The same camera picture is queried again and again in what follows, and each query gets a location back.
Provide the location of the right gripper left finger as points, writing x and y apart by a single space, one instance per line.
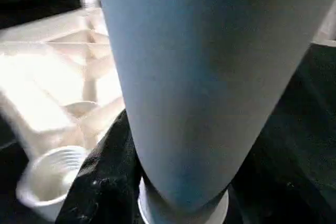
110 187

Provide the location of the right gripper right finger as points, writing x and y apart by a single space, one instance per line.
278 198

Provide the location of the black mat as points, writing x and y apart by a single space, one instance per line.
304 119

